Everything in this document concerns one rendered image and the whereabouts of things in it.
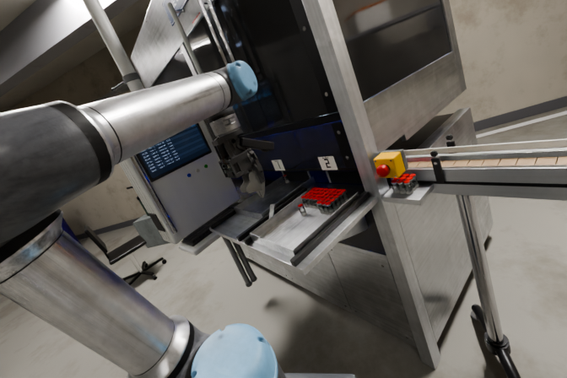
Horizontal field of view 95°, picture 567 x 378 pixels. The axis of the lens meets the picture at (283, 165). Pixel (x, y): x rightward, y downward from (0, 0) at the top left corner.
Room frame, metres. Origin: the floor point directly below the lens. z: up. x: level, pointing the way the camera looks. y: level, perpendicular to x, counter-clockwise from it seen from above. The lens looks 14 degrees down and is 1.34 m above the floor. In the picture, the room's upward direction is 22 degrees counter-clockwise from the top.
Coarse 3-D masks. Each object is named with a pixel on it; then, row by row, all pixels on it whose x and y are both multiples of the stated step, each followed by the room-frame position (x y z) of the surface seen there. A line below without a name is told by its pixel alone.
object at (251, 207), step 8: (312, 176) 1.22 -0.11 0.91; (272, 184) 1.38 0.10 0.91; (280, 184) 1.40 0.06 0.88; (288, 184) 1.35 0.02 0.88; (296, 184) 1.30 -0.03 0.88; (304, 184) 1.18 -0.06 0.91; (312, 184) 1.21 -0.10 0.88; (256, 192) 1.32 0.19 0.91; (272, 192) 1.32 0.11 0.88; (280, 192) 1.27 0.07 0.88; (288, 192) 1.23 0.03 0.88; (248, 200) 1.29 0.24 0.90; (256, 200) 1.30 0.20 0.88; (264, 200) 1.26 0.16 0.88; (272, 200) 1.22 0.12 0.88; (280, 200) 1.09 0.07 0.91; (240, 208) 1.18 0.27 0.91; (248, 208) 1.23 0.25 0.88; (256, 208) 1.19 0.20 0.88; (264, 208) 1.15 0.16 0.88; (248, 216) 1.14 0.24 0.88; (256, 216) 1.07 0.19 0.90
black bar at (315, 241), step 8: (368, 192) 0.87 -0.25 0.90; (360, 200) 0.84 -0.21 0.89; (352, 208) 0.81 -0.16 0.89; (344, 216) 0.79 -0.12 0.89; (328, 224) 0.76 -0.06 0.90; (336, 224) 0.76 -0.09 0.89; (320, 232) 0.74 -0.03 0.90; (328, 232) 0.74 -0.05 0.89; (312, 240) 0.71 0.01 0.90; (320, 240) 0.71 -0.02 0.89; (304, 248) 0.69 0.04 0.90; (312, 248) 0.69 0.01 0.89; (296, 256) 0.66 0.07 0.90; (304, 256) 0.67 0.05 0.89; (296, 264) 0.65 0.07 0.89
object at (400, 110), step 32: (160, 0) 1.65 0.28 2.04; (192, 0) 1.39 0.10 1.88; (448, 0) 1.40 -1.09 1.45; (160, 32) 1.81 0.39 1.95; (448, 32) 1.36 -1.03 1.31; (160, 64) 2.02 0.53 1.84; (192, 64) 1.64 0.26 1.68; (448, 64) 1.30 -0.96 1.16; (384, 96) 0.95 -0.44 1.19; (416, 96) 1.08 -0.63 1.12; (448, 96) 1.26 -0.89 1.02; (288, 128) 1.13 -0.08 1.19; (384, 128) 0.92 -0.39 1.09; (416, 128) 1.04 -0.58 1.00
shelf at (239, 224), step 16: (352, 192) 0.96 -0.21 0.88; (368, 208) 0.81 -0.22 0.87; (224, 224) 1.16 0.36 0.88; (240, 224) 1.08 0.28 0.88; (352, 224) 0.76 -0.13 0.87; (336, 240) 0.71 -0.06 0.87; (272, 256) 0.75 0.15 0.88; (288, 256) 0.71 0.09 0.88; (320, 256) 0.66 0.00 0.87; (304, 272) 0.63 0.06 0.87
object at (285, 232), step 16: (304, 192) 1.06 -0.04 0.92; (288, 208) 1.00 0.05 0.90; (272, 224) 0.95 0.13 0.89; (288, 224) 0.91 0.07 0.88; (304, 224) 0.86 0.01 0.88; (320, 224) 0.76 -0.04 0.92; (256, 240) 0.86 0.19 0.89; (272, 240) 0.84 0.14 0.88; (288, 240) 0.80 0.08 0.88; (304, 240) 0.71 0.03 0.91
